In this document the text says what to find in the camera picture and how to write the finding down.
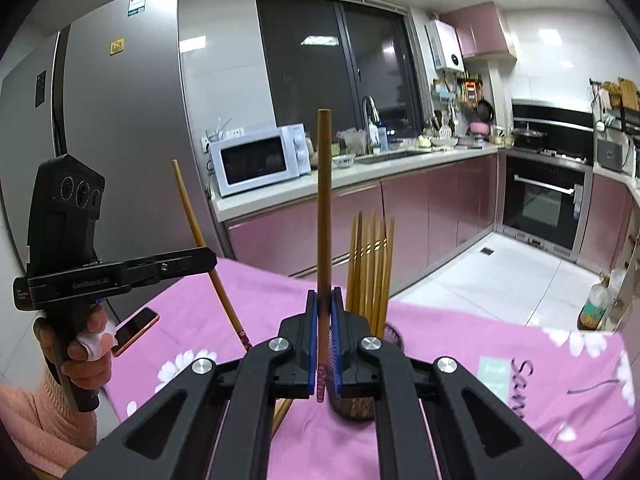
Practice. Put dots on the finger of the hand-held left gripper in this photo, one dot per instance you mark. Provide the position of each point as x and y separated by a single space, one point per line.
175 266

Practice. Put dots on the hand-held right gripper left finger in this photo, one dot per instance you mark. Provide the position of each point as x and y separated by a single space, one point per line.
312 340

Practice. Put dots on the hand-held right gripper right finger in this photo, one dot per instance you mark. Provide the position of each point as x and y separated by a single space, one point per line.
336 350

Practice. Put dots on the black mesh utensil holder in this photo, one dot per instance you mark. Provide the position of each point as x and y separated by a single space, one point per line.
394 341

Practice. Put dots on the bunch of wooden chopsticks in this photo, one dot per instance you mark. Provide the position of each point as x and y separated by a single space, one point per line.
370 270

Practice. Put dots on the person's left forearm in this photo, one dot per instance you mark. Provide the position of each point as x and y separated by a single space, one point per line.
35 420

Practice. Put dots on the person's left hand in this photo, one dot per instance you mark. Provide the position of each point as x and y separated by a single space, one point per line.
90 360

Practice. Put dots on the smartphone with orange edge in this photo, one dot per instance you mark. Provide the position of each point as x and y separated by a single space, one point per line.
135 330

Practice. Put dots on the pink floral blanket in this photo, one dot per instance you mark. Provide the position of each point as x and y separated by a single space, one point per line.
450 342

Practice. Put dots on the silver refrigerator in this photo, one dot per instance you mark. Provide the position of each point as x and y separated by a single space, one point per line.
125 135

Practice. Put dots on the white microwave oven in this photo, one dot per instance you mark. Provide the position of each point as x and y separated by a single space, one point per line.
250 160

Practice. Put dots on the pink kitchen base cabinets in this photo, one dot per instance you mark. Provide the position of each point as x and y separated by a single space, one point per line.
607 215
425 210

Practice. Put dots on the white patterned bowl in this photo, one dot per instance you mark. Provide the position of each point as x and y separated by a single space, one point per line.
344 160

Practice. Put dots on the clear plastic bag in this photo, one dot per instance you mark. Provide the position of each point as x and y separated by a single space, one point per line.
352 142

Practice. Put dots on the white dispenser bottle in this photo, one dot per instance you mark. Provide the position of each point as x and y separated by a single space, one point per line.
374 137

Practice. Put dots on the blue dispenser bottle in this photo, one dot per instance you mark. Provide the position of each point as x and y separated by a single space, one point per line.
383 137

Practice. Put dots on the steel kitchen faucet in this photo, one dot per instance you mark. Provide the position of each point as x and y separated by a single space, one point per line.
367 102

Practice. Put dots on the dark sliding window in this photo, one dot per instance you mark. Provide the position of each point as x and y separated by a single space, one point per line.
310 60

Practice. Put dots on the black built-in oven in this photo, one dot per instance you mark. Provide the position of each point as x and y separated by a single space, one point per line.
542 205

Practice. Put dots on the oil bottle on floor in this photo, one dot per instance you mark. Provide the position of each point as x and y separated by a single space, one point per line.
595 310

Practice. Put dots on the small pink pot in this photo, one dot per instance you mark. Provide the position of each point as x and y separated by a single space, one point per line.
479 129

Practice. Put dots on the hanging black frying pan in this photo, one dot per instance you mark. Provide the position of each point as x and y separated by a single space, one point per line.
485 111

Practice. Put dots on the black cooking pot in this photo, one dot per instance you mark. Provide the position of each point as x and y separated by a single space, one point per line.
527 137

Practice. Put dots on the black range hood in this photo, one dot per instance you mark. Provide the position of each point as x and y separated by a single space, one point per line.
550 112

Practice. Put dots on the grey countertop appliance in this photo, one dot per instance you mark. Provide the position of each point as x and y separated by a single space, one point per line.
611 155

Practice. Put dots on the black countertop shelf rack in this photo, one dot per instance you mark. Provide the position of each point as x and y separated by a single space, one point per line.
627 117

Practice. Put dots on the wooden cutting board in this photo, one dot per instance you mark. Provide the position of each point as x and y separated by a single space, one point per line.
629 94

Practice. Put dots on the wall utensil rack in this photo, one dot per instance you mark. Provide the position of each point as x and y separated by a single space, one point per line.
455 97

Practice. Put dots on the white wall water heater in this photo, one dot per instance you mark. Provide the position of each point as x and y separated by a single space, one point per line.
446 45

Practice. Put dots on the pink wall cabinet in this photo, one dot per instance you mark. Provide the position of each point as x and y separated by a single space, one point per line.
482 30

